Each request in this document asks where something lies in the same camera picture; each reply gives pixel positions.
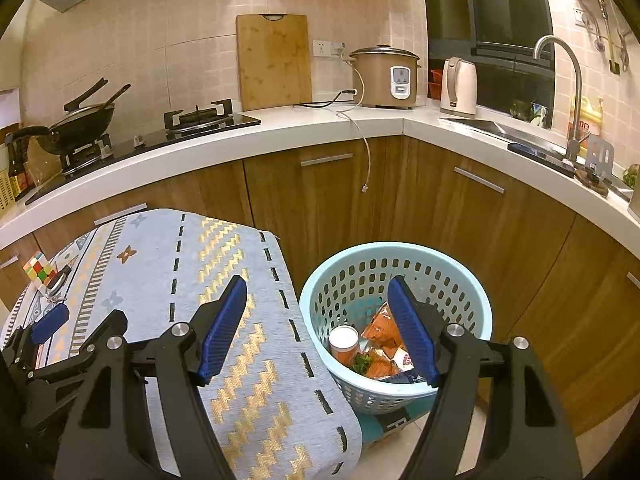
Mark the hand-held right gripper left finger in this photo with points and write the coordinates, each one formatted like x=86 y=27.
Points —
x=222 y=332

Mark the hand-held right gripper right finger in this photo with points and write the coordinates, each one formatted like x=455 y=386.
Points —
x=412 y=332

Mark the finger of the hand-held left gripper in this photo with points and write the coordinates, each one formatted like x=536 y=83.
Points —
x=50 y=322
x=100 y=332

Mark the orange snack packet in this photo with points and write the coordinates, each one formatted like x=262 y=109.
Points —
x=382 y=327

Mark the green-printed snack packet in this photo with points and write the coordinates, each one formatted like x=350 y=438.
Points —
x=370 y=365

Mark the light blue plastic basket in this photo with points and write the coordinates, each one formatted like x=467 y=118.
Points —
x=465 y=290

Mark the can with white lid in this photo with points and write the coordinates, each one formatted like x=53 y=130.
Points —
x=344 y=342

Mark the bunch of keys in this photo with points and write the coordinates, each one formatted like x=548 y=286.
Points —
x=59 y=282

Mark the colourful puzzle cube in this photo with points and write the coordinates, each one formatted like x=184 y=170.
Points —
x=40 y=267

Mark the patterned grey tablecloth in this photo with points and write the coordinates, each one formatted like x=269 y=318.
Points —
x=150 y=260

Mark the teal box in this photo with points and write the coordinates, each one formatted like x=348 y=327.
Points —
x=395 y=425

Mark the wooden kitchen cabinet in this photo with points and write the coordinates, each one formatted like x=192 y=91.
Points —
x=525 y=260

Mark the yellow plastic basket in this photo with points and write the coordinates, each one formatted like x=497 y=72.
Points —
x=6 y=192

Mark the dark sauce bottles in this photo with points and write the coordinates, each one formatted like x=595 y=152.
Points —
x=17 y=170

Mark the black wok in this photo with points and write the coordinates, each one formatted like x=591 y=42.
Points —
x=82 y=127

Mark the black gas stove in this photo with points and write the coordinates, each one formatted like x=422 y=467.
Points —
x=210 y=122

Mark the steel sink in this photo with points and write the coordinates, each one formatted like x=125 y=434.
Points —
x=485 y=127

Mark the round wooden coaster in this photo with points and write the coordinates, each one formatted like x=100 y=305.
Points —
x=592 y=185

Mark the red cup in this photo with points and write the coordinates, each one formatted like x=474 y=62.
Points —
x=436 y=85

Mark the white electric kettle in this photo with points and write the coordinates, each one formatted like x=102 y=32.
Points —
x=457 y=85

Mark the printed mug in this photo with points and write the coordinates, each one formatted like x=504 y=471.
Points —
x=539 y=114

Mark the beige rice cooker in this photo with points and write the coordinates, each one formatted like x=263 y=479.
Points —
x=385 y=77

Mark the green vegetable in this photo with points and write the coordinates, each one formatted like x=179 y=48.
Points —
x=632 y=176

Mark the wooden cutting board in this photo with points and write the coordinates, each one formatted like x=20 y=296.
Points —
x=272 y=62

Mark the yellow dish soap bottle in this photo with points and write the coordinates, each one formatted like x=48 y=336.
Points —
x=590 y=117

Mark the white plug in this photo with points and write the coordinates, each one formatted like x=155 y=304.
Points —
x=342 y=52

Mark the chrome faucet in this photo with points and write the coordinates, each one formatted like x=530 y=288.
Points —
x=575 y=85

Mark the dark window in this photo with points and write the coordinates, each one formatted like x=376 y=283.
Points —
x=490 y=10

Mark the hanging scissors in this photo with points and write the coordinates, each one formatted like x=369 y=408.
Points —
x=625 y=52

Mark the hanging metal utensil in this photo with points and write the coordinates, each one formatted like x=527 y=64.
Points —
x=611 y=40

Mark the hanging metal ladle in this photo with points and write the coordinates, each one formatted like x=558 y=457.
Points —
x=592 y=22

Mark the white wall socket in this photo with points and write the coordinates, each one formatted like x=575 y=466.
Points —
x=322 y=48

